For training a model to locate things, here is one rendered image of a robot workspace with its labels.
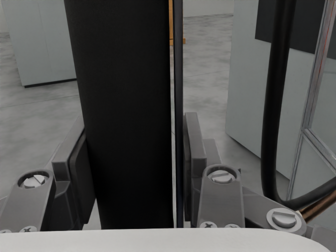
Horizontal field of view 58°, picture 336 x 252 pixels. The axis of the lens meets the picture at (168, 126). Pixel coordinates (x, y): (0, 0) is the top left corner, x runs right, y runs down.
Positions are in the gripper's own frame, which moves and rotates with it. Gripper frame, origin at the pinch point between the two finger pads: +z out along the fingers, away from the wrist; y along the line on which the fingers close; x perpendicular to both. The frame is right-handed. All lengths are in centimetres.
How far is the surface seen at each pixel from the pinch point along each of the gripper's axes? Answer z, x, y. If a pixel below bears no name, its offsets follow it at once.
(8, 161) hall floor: 257, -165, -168
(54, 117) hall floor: 365, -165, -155
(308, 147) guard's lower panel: 118, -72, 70
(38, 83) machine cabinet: 494, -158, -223
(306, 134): 122, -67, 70
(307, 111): 126, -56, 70
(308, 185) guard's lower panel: 111, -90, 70
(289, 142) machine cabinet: 214, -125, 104
